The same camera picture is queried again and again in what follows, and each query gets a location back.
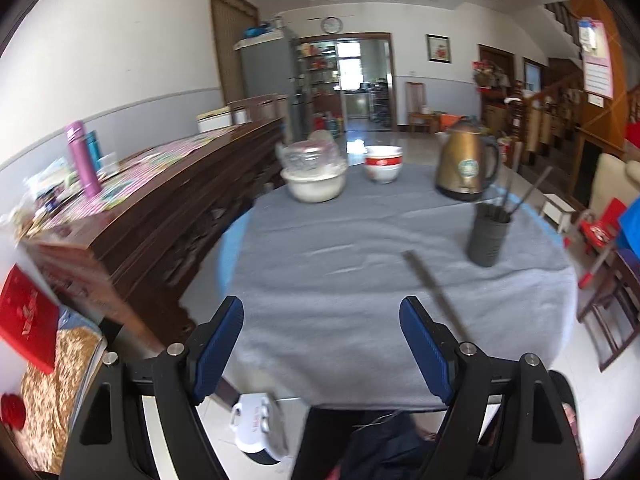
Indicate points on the blue table cover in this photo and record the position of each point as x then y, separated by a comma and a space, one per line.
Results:
229, 255

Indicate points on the grey tablecloth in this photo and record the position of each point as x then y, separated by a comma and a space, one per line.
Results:
325, 285

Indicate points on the white box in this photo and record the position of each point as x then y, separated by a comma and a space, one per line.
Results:
215, 122

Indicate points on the carved wooden chair back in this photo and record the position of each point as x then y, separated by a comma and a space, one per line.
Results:
255, 105

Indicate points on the red round object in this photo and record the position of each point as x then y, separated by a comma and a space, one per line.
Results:
12, 410

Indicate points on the grey perforated chopstick holder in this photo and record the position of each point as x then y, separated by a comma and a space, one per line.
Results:
486, 242

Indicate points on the blue cloth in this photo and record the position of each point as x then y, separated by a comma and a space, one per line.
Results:
631, 230

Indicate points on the pink wall calendar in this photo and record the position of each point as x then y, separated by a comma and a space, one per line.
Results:
597, 65

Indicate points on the purple thermos bottle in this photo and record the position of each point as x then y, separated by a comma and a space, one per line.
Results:
85, 165

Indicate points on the wooden staircase railing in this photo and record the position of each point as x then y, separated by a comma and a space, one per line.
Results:
530, 115

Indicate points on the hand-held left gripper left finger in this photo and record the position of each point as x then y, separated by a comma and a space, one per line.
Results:
215, 355

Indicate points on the brown curtained door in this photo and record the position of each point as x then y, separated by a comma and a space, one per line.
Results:
232, 45

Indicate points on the red and white bowl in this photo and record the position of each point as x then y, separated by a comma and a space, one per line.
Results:
382, 172
382, 151

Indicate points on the colourful printed sheet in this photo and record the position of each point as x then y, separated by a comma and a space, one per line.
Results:
150, 160

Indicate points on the gold patterned mat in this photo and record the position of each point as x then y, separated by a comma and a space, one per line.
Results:
50, 390

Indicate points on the person's floral padded jacket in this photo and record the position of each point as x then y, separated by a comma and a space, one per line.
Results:
570, 420

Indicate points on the white electric heater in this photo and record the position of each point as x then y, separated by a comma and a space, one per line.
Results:
255, 422

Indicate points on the shelf with bottles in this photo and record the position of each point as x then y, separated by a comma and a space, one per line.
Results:
320, 65

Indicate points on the dark wooden chair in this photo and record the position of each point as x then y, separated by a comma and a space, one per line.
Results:
610, 310

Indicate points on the framed wall picture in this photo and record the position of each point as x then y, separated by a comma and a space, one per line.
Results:
438, 49

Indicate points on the dark carved wooden sideboard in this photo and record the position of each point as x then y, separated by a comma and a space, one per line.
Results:
165, 220

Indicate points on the grey refrigerator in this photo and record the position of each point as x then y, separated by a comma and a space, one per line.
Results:
270, 75

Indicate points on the blue bottle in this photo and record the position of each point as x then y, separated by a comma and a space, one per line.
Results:
95, 152

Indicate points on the pile of packets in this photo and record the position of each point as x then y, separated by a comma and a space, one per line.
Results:
45, 185

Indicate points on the round wall clock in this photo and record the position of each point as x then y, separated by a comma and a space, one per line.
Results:
331, 25

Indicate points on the bronze electric kettle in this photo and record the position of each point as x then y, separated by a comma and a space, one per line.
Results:
462, 165

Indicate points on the large white bowl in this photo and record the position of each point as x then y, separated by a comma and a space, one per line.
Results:
315, 187

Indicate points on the small white stool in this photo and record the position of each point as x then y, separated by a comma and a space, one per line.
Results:
555, 205

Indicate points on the white round lid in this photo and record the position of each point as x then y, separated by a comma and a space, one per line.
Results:
320, 136

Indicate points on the tall-backed wooden chair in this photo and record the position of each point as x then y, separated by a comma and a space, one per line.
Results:
415, 95

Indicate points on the cream armchair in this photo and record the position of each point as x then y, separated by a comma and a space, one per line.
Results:
612, 175

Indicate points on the red child chair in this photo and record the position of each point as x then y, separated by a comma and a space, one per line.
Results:
600, 230

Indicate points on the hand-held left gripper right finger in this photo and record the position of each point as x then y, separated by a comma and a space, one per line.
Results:
425, 350

